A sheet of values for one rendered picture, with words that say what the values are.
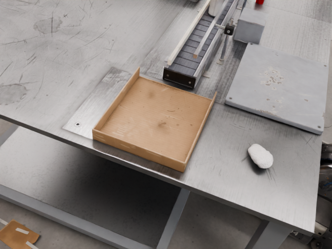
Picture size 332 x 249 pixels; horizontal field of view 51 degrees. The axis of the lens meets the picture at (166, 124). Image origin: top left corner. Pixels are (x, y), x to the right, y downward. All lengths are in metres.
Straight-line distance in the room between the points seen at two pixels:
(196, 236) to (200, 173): 0.87
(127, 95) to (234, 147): 0.36
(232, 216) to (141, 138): 1.00
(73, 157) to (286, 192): 1.05
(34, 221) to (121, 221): 0.48
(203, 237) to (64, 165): 0.74
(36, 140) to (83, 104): 0.77
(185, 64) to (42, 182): 0.85
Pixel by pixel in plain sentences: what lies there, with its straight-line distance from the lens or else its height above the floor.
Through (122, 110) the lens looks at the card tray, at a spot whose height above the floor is 0.83.
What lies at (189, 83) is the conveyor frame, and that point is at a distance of 1.12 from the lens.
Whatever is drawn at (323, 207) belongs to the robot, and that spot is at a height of 0.24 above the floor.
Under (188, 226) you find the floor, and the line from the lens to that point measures 1.77.
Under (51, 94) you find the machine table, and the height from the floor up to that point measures 0.83.
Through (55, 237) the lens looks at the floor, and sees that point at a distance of 1.75.
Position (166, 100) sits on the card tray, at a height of 0.83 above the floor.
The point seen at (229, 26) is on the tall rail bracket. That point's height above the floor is 0.97.
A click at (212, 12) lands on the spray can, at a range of 1.41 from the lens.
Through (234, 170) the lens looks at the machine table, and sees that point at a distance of 0.94.
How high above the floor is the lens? 1.56
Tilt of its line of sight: 47 degrees down
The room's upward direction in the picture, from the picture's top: 8 degrees clockwise
